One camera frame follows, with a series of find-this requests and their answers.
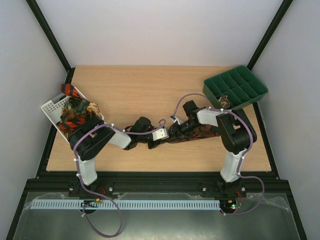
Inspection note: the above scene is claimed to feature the brown red patterned tie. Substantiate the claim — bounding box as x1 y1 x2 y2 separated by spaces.
160 124 221 144

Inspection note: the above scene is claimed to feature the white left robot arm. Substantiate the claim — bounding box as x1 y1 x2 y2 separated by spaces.
68 116 169 186

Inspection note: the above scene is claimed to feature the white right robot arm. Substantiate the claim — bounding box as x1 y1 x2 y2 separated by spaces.
195 107 257 196

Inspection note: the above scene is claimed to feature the rolled tie in tray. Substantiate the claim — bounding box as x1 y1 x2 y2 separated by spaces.
218 95 231 109

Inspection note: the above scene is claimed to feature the beige patterned tie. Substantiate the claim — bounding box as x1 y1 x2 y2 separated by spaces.
86 102 101 117

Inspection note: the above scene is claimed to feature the green compartment tray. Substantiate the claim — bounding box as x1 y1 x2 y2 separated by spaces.
202 65 269 110

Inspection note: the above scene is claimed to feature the green orange patterned tie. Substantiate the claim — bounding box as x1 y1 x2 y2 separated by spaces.
57 97 91 134

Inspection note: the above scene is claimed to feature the red navy striped tie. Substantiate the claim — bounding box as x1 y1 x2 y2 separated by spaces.
60 83 83 99

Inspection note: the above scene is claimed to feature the white perforated plastic basket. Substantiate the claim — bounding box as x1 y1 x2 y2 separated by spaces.
41 86 104 141

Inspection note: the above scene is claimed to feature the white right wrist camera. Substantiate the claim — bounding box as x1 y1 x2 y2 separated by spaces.
170 115 183 125

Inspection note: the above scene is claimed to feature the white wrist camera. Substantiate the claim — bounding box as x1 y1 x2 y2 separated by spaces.
152 128 169 141
170 115 183 125

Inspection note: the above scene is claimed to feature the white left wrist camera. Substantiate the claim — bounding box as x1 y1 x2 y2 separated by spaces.
152 128 169 141

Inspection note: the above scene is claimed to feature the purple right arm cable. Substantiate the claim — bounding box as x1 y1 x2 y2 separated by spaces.
171 92 266 216

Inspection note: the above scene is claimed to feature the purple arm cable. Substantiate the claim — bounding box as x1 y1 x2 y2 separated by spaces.
72 118 167 238
171 92 266 216

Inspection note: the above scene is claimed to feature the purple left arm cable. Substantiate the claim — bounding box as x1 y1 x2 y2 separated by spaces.
72 118 167 238

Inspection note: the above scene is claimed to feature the light blue cable duct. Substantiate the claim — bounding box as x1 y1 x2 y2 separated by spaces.
30 199 221 211

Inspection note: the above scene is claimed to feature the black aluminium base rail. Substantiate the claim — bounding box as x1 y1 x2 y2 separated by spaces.
23 171 292 199

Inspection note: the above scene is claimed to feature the black frame post right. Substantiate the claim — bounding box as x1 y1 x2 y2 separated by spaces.
246 0 294 71

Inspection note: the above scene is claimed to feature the black frame post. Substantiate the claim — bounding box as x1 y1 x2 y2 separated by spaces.
246 0 294 71
26 0 73 74

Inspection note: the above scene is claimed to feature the black frame post left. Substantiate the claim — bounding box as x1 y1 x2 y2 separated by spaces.
26 0 73 74

